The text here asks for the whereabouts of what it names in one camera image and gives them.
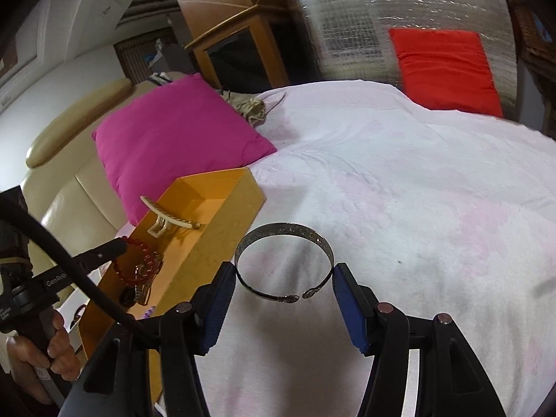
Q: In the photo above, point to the white fleece blanket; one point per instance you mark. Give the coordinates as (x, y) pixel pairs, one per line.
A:
(391, 160)

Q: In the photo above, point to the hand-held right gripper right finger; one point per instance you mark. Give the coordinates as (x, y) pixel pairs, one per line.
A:
(352, 308)

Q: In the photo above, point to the cream hair claw clip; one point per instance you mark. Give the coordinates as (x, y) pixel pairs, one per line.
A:
(167, 213)

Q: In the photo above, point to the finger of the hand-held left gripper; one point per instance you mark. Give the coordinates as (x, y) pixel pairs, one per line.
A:
(110, 254)

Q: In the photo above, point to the orange box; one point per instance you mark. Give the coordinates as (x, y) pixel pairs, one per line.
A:
(217, 234)

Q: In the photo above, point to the silver foil insulation mat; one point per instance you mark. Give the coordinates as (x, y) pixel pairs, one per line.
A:
(347, 21)

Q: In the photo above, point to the pink pillow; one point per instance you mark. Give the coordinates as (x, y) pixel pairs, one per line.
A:
(173, 139)

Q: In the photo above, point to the red pillow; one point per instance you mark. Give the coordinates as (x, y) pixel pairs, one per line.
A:
(443, 69)

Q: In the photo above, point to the brown wicker basket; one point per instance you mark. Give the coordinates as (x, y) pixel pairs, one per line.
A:
(134, 54)

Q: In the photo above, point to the person's left hand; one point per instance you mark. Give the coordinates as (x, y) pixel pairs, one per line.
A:
(61, 352)

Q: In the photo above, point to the cream leather headboard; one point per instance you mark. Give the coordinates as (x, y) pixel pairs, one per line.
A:
(65, 169)

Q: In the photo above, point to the silver wristwatch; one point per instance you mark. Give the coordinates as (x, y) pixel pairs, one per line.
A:
(139, 293)

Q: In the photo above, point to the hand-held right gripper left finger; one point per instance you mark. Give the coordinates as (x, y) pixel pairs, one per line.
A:
(217, 308)

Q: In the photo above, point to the silver cuff bangle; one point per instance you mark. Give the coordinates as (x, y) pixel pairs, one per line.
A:
(284, 228)

